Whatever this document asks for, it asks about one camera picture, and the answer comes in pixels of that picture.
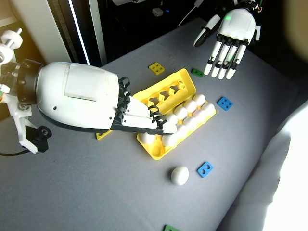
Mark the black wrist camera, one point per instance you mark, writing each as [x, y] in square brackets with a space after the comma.
[39, 138]

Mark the white power adapter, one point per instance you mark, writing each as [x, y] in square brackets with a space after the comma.
[158, 11]

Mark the blue square four-hole block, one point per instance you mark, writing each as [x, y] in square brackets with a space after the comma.
[225, 103]

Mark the yellow plastic egg carton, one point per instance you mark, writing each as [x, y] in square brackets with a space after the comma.
[179, 79]

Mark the white upright panel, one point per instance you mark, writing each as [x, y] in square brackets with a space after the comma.
[36, 24]

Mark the blue two-hole block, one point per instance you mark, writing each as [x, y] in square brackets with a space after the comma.
[205, 169]

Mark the green two-hole block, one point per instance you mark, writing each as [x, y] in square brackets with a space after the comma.
[197, 72]

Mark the black panel with light strip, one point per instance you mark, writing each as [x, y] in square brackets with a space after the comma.
[96, 29]

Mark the grey table cloth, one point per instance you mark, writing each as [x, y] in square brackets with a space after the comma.
[96, 192]

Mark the white toy egg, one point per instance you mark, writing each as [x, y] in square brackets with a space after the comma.
[209, 108]
[200, 115]
[191, 122]
[181, 131]
[147, 138]
[199, 99]
[169, 141]
[179, 175]
[173, 120]
[190, 105]
[181, 112]

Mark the yellow square four-hole block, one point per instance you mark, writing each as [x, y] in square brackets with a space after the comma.
[156, 68]

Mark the yellow triangle three-hole block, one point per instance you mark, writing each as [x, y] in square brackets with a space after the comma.
[103, 136]

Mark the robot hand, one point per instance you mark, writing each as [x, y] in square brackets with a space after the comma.
[79, 96]
[237, 24]

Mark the white sheet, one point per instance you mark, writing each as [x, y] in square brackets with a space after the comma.
[276, 168]

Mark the green square four-hole block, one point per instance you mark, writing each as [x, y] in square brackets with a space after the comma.
[172, 228]

